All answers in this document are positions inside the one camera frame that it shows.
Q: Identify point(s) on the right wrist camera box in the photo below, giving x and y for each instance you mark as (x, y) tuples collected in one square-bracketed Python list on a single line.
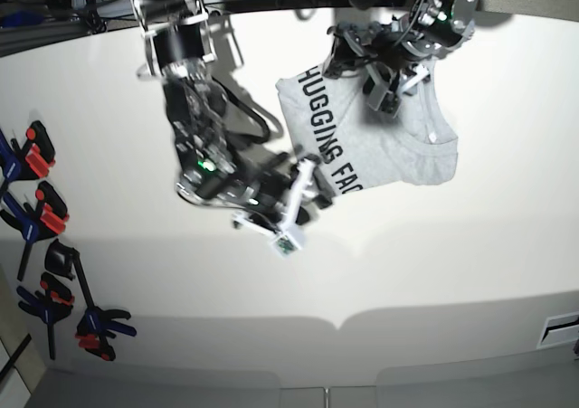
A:
[(285, 244)]

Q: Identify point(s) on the blue red clamp lower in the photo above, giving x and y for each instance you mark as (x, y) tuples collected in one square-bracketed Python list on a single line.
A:
[(51, 306)]

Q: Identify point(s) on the blue red clamp middle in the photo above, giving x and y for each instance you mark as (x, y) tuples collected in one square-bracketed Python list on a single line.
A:
[(47, 220)]

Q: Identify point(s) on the grey T-shirt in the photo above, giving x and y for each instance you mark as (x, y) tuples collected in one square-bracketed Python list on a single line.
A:
[(360, 148)]

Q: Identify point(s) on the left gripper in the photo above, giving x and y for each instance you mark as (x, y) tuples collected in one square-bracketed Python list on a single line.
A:
[(382, 61)]

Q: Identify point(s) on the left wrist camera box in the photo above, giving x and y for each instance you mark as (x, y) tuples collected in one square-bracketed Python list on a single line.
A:
[(384, 100)]

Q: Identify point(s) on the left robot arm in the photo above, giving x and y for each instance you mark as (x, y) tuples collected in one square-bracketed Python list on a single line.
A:
[(448, 23)]

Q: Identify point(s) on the white label holder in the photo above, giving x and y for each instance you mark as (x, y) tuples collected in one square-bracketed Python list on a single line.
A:
[(558, 331)]

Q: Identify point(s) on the blue red clamp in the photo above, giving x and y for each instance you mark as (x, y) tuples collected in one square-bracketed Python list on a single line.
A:
[(29, 162), (47, 220), (51, 306)]

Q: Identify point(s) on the black bar clamp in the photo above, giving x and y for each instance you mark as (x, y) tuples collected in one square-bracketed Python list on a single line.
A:
[(97, 325)]

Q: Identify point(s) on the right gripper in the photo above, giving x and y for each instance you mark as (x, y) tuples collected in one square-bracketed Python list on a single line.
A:
[(279, 204)]

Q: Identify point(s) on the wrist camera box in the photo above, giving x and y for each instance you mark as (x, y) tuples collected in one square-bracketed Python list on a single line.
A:
[(285, 244), (384, 100)]

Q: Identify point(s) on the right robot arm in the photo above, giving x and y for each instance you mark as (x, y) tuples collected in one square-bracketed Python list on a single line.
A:
[(212, 128)]

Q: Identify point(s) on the blue red clamp top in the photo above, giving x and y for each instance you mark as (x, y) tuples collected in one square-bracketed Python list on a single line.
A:
[(29, 162)]

